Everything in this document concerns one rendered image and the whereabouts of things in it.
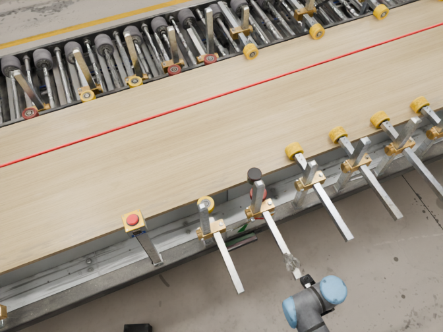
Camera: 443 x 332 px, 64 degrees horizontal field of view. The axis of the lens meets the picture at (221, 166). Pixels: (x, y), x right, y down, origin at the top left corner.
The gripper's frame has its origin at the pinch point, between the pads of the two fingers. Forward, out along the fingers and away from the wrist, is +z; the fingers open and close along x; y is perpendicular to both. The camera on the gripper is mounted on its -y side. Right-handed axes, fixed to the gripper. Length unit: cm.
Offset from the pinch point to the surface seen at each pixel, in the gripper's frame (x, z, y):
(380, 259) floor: 79, 83, -11
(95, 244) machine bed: -80, 13, -68
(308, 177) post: 20, -21, -44
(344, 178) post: 45, -2, -43
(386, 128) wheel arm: 74, -13, -55
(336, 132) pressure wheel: 49, -14, -63
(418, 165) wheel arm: 75, -13, -31
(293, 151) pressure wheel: 24, -15, -62
